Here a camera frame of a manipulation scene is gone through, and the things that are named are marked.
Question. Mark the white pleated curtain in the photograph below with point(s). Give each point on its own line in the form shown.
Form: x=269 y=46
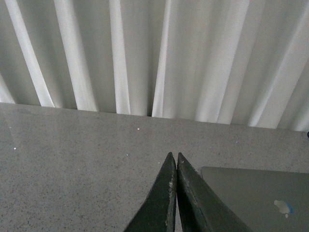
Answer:
x=221 y=61

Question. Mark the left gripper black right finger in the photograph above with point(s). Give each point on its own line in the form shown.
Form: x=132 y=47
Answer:
x=201 y=210

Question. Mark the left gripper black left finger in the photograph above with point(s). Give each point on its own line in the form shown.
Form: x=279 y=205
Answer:
x=157 y=213

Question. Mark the grey laptop computer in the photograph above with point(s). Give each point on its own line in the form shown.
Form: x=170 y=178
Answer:
x=267 y=201

